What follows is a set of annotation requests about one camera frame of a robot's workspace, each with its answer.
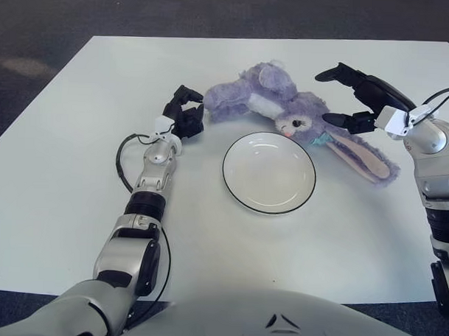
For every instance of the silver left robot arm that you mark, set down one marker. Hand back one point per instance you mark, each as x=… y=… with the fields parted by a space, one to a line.
x=133 y=246

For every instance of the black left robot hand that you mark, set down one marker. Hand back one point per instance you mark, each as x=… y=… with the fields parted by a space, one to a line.
x=187 y=119

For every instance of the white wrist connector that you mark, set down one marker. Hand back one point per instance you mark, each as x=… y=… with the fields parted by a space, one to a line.
x=163 y=125
x=416 y=114

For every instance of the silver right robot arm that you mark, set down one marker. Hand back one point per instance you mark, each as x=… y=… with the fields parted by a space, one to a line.
x=439 y=153

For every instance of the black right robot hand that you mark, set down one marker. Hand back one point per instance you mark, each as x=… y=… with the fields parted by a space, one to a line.
x=378 y=92

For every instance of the purple plush bunny doll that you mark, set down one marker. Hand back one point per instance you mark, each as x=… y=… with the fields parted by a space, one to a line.
x=271 y=85

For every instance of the white right wrist connector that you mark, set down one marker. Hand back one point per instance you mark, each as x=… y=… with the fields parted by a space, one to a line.
x=416 y=114

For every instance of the grey robot torso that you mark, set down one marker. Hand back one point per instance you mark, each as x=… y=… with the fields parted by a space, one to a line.
x=278 y=321

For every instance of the white plate with black rim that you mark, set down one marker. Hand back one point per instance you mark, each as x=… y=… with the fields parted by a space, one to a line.
x=268 y=177

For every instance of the white left wrist connector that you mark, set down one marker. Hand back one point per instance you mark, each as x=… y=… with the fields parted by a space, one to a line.
x=163 y=125

